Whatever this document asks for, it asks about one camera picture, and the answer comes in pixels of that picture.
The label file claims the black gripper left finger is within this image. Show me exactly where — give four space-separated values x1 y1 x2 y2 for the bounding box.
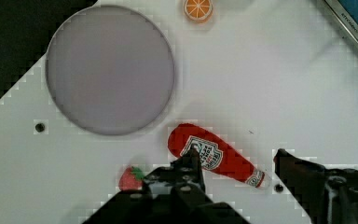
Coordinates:
83 148 249 224

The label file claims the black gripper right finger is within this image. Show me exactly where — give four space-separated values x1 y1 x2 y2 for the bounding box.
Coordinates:
273 148 358 224

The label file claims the red ketchup bottle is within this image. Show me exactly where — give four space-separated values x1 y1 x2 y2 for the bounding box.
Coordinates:
168 123 270 189

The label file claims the small strawberry toy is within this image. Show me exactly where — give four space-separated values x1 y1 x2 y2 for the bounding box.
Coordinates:
118 166 145 190

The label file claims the grey round plate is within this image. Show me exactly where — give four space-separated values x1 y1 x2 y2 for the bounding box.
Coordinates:
46 6 176 135

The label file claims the orange slice toy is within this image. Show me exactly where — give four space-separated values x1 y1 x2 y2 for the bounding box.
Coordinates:
183 0 213 23

